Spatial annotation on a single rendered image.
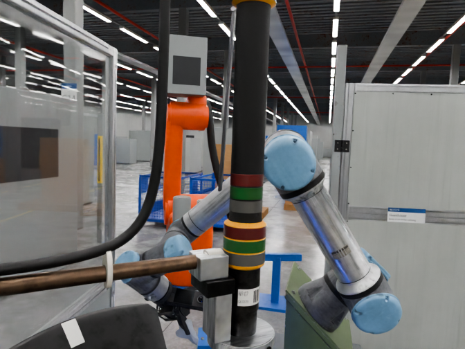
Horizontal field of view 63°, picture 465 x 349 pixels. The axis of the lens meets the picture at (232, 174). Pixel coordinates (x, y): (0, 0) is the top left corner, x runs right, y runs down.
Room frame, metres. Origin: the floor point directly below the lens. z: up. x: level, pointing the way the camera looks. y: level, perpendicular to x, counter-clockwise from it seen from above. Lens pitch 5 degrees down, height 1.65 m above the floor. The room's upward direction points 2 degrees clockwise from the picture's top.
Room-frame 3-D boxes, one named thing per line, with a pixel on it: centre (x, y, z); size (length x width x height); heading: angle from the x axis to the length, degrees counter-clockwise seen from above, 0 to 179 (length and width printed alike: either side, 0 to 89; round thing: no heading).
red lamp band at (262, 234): (0.38, -0.01, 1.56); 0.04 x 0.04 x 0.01
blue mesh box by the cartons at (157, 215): (7.59, 1.21, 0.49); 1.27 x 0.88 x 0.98; 166
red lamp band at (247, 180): (0.38, -0.01, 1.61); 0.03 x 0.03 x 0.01
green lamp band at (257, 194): (0.38, -0.01, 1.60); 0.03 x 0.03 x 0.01
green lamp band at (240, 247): (0.38, -0.01, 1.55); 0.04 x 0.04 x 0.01
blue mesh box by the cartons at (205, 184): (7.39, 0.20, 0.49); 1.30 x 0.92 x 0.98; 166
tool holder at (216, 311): (0.37, -0.01, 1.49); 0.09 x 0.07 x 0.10; 119
